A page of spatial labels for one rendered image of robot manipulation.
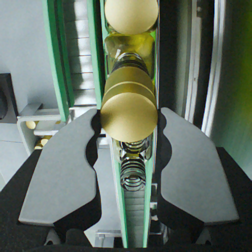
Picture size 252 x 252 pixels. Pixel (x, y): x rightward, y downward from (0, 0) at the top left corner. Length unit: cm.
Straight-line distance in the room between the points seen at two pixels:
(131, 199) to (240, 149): 50
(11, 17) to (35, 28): 9
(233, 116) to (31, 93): 56
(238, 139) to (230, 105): 5
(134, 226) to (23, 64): 70
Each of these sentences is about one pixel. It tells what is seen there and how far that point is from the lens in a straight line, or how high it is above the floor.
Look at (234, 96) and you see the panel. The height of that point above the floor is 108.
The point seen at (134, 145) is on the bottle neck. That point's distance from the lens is 21.
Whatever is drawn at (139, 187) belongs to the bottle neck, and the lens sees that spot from 24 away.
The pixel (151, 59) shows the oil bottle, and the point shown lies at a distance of 21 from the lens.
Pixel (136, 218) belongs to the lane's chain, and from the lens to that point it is 80.
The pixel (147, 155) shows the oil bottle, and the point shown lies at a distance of 27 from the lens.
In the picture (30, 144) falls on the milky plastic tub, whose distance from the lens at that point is 68.
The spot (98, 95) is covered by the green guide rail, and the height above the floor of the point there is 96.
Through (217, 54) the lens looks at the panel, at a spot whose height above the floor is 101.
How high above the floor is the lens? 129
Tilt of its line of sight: 57 degrees down
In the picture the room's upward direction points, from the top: 179 degrees counter-clockwise
